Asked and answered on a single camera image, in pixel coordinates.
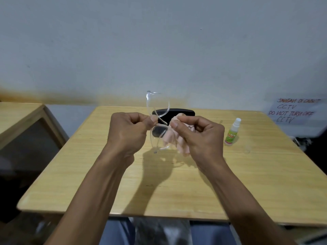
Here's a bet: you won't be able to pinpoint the person's right forearm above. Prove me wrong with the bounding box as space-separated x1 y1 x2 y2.
198 159 298 245

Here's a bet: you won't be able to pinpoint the pink cleaning cloth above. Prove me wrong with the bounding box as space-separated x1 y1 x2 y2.
162 113 197 157

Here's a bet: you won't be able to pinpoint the clear frame eyeglasses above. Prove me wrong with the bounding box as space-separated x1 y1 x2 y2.
146 90 172 154

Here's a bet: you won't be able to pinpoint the person's right hand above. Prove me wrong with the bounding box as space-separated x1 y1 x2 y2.
170 115 227 172

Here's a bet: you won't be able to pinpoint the white handwritten paper sign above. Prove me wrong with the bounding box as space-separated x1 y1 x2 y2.
265 95 325 137

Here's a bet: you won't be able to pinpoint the person's left hand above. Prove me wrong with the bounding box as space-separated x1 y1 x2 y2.
107 112 159 164

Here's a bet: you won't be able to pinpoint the wooden side desk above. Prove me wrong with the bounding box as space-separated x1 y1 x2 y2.
0 101 70 176

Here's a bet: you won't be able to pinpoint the black eyeglasses case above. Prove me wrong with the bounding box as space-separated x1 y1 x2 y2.
152 109 196 126

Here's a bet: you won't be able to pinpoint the person's blue trousers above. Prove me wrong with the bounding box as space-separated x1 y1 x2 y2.
99 217 231 245

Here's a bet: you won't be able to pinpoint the person's left forearm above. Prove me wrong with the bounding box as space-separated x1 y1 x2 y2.
45 150 134 245

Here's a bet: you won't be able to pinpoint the black device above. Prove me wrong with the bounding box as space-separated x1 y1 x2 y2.
294 133 327 175

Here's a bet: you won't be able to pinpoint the small green label spray bottle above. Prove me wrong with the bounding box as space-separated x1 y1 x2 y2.
224 118 242 147

